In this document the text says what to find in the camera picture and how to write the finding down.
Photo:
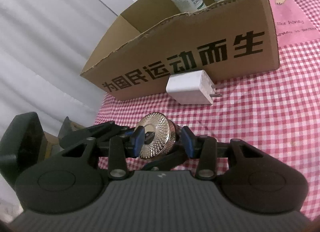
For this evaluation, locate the gold lid cosmetic jar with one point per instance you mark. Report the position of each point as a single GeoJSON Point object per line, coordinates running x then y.
{"type": "Point", "coordinates": [161, 135]}

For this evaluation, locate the white power adapter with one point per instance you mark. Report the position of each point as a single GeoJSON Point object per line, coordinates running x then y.
{"type": "Point", "coordinates": [192, 88]}

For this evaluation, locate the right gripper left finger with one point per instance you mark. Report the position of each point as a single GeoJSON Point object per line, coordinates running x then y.
{"type": "Point", "coordinates": [121, 147]}

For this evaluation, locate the white curtain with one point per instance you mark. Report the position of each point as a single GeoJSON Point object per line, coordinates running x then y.
{"type": "Point", "coordinates": [44, 46]}

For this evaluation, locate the brown cardboard box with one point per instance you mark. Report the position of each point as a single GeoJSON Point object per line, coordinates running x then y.
{"type": "Point", "coordinates": [151, 40]}

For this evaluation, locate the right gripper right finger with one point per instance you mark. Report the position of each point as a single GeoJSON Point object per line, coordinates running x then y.
{"type": "Point", "coordinates": [203, 148]}

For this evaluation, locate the red checkered tablecloth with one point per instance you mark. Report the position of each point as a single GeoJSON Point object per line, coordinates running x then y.
{"type": "Point", "coordinates": [278, 112]}

